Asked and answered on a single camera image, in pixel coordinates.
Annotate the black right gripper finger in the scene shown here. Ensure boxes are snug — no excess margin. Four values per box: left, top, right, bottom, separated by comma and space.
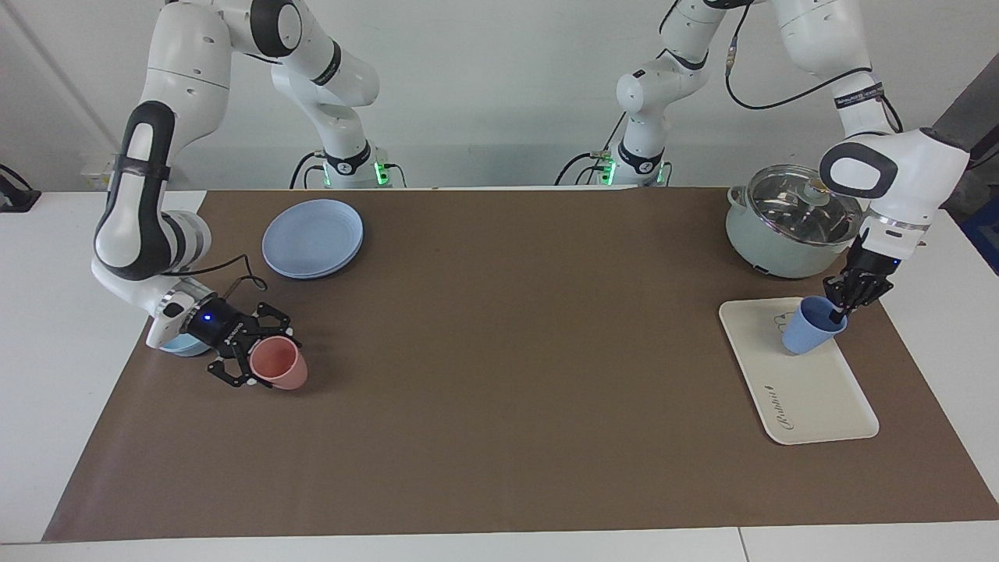
208, 357, 256, 389
253, 302, 302, 345

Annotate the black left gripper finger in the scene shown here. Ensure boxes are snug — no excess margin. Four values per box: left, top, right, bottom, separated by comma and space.
854, 280, 895, 312
824, 272, 860, 323

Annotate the pink plastic cup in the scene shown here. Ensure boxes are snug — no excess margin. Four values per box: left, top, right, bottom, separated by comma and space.
249, 336, 308, 392

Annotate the blue plastic cup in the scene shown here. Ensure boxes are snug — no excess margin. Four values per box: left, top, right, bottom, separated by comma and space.
781, 295, 848, 357

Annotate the cream tray with rabbit print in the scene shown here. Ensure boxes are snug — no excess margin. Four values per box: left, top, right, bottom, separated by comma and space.
718, 297, 880, 446

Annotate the light blue bowl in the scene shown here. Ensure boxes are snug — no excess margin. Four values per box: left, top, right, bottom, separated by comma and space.
159, 331, 212, 358

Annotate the pale blue plate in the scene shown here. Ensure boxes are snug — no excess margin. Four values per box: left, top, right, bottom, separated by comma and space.
261, 198, 365, 280

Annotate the glass pot lid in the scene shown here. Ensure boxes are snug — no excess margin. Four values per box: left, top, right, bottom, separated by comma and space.
745, 165, 864, 247

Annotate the blue crate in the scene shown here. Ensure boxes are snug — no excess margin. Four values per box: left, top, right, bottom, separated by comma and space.
961, 194, 999, 276

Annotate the dark grey panel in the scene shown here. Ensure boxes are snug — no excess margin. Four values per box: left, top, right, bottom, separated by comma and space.
932, 69, 999, 221

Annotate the brown paper table mat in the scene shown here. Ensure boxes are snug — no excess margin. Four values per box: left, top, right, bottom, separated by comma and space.
42, 187, 999, 542

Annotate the black base power cable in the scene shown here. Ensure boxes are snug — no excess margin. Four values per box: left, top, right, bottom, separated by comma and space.
555, 113, 630, 187
290, 150, 329, 190

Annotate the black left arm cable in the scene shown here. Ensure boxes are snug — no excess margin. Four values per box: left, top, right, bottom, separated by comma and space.
724, 0, 905, 133

